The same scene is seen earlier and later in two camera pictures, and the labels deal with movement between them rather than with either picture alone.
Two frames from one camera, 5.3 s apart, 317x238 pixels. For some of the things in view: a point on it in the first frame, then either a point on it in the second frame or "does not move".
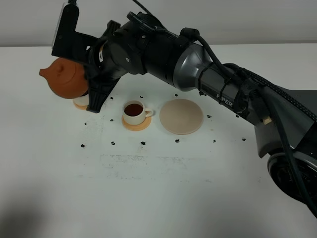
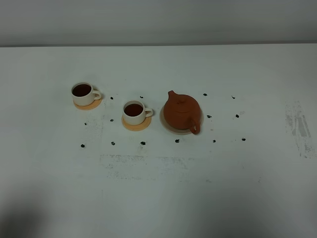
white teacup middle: [134, 112] does not move
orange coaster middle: [139, 127] does not move
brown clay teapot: [67, 78] -> [182, 112]
